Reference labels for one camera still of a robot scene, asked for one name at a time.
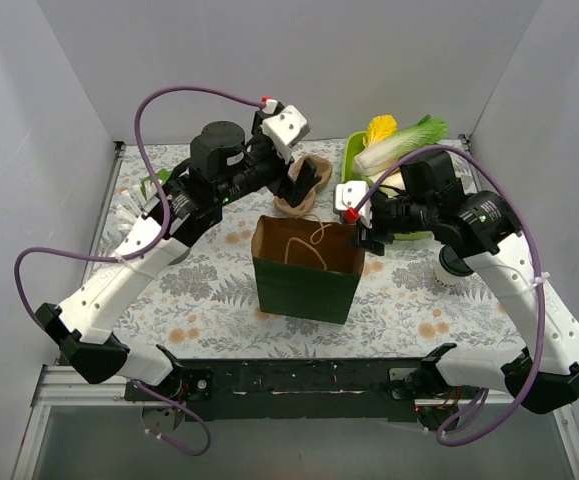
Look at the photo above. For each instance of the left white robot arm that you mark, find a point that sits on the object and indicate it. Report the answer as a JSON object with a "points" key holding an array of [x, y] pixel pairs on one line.
{"points": [[223, 166]]}

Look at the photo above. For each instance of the large napa cabbage toy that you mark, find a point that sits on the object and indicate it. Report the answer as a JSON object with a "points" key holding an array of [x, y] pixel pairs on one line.
{"points": [[377, 158]]}

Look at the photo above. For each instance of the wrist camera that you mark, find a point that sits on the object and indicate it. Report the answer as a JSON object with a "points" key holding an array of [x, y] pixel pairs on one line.
{"points": [[286, 129], [352, 203]]}

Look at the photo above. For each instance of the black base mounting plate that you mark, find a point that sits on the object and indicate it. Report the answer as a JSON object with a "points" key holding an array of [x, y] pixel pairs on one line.
{"points": [[317, 388]]}

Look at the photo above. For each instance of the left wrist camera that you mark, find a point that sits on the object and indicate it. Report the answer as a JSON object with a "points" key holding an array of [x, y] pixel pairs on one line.
{"points": [[286, 129]]}

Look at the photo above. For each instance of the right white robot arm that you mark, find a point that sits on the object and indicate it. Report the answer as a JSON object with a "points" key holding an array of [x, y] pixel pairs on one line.
{"points": [[480, 234]]}

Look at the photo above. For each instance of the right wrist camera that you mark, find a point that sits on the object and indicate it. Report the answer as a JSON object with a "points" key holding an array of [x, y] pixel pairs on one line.
{"points": [[352, 203]]}

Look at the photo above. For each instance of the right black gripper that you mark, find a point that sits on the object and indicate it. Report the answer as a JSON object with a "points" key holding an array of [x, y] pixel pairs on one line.
{"points": [[372, 220]]}

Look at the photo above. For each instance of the brown green paper bag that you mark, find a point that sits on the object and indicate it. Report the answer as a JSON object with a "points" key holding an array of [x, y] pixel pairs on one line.
{"points": [[305, 268]]}

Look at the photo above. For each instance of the white paper coffee cup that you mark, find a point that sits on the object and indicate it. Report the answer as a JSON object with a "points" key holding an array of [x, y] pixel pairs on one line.
{"points": [[452, 284]]}

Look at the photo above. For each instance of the green plastic basket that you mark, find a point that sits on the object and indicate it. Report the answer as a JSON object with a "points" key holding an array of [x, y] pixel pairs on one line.
{"points": [[353, 147]]}

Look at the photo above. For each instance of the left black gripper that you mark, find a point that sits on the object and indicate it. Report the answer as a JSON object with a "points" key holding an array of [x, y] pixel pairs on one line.
{"points": [[279, 169]]}

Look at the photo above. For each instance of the grey straw holder cup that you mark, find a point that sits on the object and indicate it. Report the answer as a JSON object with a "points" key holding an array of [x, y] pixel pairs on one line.
{"points": [[179, 254]]}

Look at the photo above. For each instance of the white radish toy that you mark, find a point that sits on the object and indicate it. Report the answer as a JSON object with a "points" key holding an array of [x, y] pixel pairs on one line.
{"points": [[394, 184]]}

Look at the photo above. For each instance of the yellow leafy vegetable toy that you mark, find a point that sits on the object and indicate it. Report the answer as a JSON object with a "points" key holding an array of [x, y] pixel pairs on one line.
{"points": [[379, 129]]}

